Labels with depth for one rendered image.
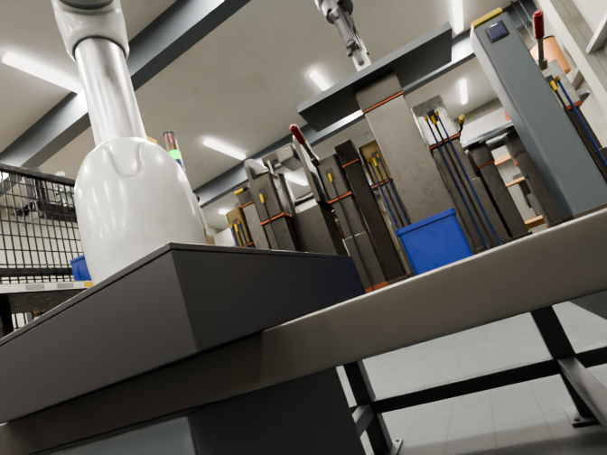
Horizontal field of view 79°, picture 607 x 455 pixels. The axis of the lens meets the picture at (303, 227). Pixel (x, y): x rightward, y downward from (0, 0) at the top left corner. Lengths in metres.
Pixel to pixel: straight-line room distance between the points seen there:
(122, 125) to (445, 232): 0.66
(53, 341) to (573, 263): 0.35
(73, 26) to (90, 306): 0.81
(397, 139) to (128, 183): 0.56
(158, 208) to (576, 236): 0.44
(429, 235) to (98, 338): 0.55
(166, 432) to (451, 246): 0.52
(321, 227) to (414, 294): 0.74
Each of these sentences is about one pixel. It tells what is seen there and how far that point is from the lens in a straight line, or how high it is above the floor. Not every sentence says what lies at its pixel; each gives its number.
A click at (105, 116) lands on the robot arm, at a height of 1.21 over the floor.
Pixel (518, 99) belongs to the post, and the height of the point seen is 0.96.
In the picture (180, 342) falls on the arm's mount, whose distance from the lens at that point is 0.24.
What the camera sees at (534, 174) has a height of 0.85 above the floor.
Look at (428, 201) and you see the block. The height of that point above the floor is 0.84.
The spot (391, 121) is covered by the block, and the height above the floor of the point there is 1.04.
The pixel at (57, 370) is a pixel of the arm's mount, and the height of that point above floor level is 0.72.
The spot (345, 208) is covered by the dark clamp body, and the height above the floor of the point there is 0.93.
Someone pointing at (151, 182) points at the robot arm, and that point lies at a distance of 0.53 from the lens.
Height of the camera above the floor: 0.70
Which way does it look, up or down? 13 degrees up
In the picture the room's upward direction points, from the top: 20 degrees counter-clockwise
